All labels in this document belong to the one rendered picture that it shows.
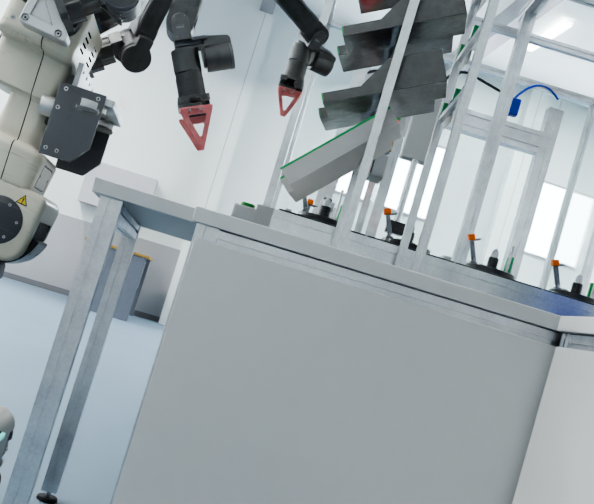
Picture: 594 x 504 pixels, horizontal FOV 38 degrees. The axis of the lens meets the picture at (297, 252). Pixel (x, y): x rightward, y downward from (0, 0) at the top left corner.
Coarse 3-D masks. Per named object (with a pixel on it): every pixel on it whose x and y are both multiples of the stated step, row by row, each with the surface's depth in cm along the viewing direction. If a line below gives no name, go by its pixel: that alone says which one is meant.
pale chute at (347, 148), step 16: (352, 128) 195; (368, 128) 194; (384, 128) 194; (336, 144) 195; (352, 144) 194; (384, 144) 204; (304, 160) 195; (320, 160) 195; (336, 160) 196; (352, 160) 203; (288, 176) 196; (304, 176) 195; (320, 176) 202
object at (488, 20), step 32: (416, 0) 193; (480, 32) 194; (480, 64) 192; (384, 96) 191; (448, 96) 225; (448, 160) 191; (352, 192) 191; (416, 192) 223; (352, 224) 189; (416, 256) 189
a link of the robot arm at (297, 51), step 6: (294, 42) 239; (300, 42) 238; (294, 48) 239; (300, 48) 238; (306, 48) 238; (294, 54) 238; (300, 54) 238; (306, 54) 239; (312, 54) 242; (306, 60) 239; (312, 60) 242
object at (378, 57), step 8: (432, 40) 211; (440, 40) 212; (448, 40) 213; (344, 48) 213; (392, 48) 213; (408, 48) 215; (416, 48) 215; (424, 48) 216; (432, 48) 217; (440, 48) 218; (448, 48) 219; (344, 56) 214; (352, 56) 215; (360, 56) 215; (368, 56) 216; (376, 56) 217; (384, 56) 218; (344, 64) 220; (352, 64) 220; (360, 64) 221; (368, 64) 222; (376, 64) 223
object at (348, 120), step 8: (408, 104) 211; (416, 104) 212; (424, 104) 213; (432, 104) 214; (320, 112) 212; (368, 112) 213; (400, 112) 217; (408, 112) 218; (416, 112) 219; (424, 112) 220; (328, 120) 215; (336, 120) 216; (344, 120) 217; (352, 120) 218; (360, 120) 219; (328, 128) 222; (336, 128) 224
